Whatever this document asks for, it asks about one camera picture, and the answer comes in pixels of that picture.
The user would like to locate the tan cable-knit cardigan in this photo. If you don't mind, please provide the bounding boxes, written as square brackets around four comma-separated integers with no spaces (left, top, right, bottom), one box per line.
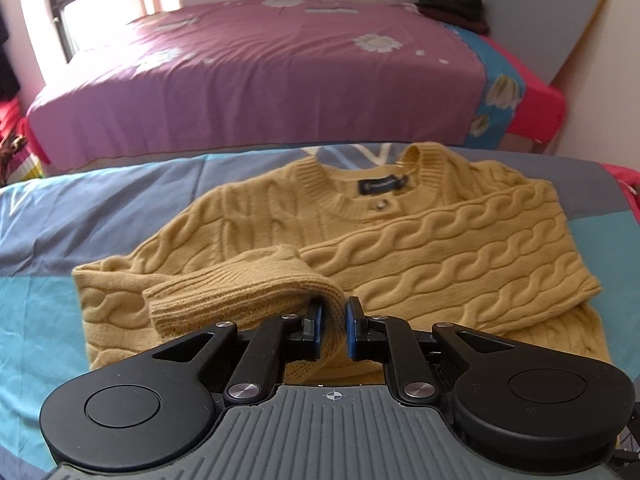
[73,143,610,385]

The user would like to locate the red clothes pile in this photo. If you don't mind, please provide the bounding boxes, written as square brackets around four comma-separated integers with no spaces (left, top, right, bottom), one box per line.
[1,98,44,188]

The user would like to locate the dark folded clothes pile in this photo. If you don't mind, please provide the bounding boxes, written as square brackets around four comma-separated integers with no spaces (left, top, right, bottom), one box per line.
[416,0,489,35]

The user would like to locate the purple floral bed cover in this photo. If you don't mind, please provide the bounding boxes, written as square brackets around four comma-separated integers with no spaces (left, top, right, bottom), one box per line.
[27,0,526,171]

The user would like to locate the blue grey patchwork bedsheet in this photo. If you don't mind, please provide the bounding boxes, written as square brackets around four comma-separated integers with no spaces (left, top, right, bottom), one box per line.
[1,148,639,479]

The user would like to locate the red blanket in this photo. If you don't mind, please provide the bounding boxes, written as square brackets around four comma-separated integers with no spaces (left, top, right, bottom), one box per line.
[601,162,640,222]

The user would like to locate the grey leaning board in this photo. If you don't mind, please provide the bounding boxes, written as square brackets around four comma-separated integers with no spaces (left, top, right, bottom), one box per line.
[483,0,604,84]

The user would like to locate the window with dark frame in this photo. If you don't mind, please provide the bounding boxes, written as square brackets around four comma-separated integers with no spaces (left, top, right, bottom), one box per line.
[41,0,166,64]

